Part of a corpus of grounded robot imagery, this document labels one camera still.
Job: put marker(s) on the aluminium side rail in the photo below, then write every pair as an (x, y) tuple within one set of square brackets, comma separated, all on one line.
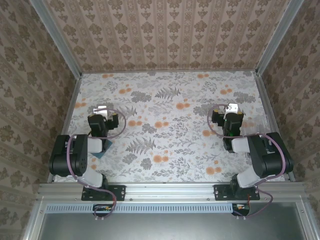
[(265, 100), (69, 112)]

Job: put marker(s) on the floral patterned table mat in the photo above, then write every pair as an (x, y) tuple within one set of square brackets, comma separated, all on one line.
[(162, 172)]

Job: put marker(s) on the black controller board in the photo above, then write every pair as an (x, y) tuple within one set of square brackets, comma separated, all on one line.
[(101, 208), (241, 208)]

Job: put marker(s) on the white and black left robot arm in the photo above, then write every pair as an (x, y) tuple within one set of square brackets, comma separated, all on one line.
[(72, 160)]

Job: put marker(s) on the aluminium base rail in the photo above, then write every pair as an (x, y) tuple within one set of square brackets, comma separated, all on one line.
[(170, 191)]

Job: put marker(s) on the grey sheet metal panel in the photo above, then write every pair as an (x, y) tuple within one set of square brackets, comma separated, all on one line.
[(162, 227)]

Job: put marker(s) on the teal leather card holder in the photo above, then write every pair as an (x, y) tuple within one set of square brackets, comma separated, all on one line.
[(100, 155)]

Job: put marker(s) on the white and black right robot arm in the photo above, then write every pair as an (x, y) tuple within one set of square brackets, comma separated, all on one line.
[(270, 155)]

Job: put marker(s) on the aluminium corner post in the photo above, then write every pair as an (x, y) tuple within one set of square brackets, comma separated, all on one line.
[(58, 37), (277, 37)]

